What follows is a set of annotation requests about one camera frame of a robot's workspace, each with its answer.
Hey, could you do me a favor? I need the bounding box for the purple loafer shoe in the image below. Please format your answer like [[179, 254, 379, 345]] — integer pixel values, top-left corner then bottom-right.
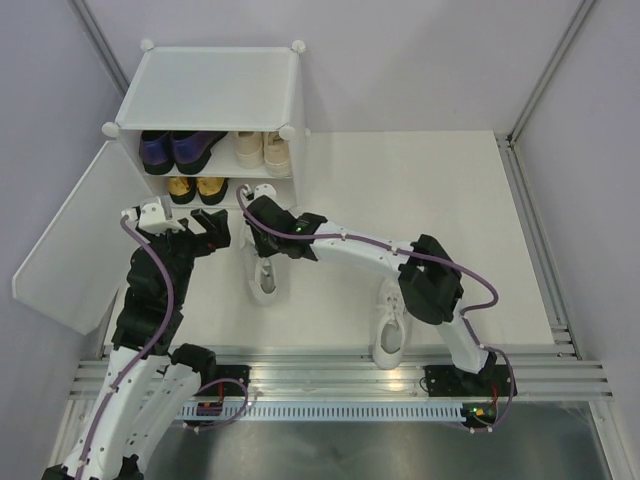
[[138, 130, 174, 175], [170, 131, 227, 175]]

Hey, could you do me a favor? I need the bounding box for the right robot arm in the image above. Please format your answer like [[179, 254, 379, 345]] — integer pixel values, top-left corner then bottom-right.
[[237, 191, 516, 399]]

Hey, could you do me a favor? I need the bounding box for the left aluminium frame post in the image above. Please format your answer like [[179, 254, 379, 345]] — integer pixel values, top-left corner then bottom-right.
[[66, 0, 130, 100]]

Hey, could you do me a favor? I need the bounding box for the white plastic shoe cabinet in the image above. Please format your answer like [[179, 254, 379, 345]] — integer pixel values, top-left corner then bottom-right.
[[102, 41, 308, 209]]

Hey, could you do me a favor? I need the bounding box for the right aluminium frame post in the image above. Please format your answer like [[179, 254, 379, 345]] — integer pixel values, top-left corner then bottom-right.
[[504, 0, 599, 146]]

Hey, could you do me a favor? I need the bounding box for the aluminium rail base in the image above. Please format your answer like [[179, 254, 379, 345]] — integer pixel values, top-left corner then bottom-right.
[[69, 324, 615, 401]]

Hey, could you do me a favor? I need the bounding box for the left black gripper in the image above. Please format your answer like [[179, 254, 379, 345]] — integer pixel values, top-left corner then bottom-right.
[[138, 208, 231, 305]]

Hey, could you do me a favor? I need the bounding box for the white slotted cable duct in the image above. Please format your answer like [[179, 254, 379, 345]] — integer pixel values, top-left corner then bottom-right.
[[177, 401, 466, 423]]

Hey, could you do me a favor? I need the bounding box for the aluminium frame post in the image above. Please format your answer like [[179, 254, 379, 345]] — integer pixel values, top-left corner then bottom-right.
[[504, 0, 599, 146], [66, 0, 130, 100]]

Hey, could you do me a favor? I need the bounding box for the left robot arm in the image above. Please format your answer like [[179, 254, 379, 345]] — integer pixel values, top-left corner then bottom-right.
[[43, 200, 231, 479]]

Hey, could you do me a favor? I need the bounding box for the beige sneaker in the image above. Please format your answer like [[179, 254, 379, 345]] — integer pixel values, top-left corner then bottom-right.
[[233, 131, 264, 169], [263, 132, 292, 178]]

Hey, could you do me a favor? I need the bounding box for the white cabinet door panel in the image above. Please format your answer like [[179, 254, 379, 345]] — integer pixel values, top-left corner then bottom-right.
[[12, 141, 152, 335]]

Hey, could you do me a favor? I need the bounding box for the white sneaker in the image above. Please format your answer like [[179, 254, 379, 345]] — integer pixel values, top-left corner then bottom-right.
[[371, 279, 412, 370], [239, 222, 278, 306]]

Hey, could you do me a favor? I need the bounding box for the gold pointed shoe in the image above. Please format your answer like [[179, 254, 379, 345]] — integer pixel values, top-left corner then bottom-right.
[[196, 177, 229, 206], [167, 177, 196, 205]]

